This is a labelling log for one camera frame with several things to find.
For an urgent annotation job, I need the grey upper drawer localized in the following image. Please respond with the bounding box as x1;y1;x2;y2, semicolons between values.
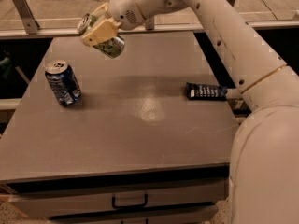
8;178;228;217

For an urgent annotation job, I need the blue soda can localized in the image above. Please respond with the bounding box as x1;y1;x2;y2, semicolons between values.
45;60;81;106

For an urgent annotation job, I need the middle metal railing bracket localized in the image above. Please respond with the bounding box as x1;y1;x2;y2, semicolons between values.
145;17;155;30

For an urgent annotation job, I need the grey lower drawer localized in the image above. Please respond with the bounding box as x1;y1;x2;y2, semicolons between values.
50;203;218;224

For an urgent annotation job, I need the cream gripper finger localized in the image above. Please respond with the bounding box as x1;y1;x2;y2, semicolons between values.
80;18;121;47
93;3;109;19

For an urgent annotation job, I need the dark blue snack packet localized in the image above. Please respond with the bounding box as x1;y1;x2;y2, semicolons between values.
186;82;227;101

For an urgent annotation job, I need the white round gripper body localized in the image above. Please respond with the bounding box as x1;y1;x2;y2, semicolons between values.
108;0;145;31

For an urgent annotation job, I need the black upper drawer handle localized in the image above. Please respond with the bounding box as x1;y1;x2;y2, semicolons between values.
111;194;149;210

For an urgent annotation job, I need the green soda can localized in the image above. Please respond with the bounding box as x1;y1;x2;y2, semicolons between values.
78;13;125;59

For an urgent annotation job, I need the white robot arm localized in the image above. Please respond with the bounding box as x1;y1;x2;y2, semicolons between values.
78;0;299;224

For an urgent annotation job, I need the horizontal metal rail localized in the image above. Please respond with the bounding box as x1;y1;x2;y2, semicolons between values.
0;20;299;40

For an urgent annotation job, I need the left metal railing bracket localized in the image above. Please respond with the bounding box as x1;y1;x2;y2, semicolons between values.
12;0;40;35

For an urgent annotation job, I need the grey drawer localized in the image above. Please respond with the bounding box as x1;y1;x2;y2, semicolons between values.
8;178;228;217
50;203;218;224

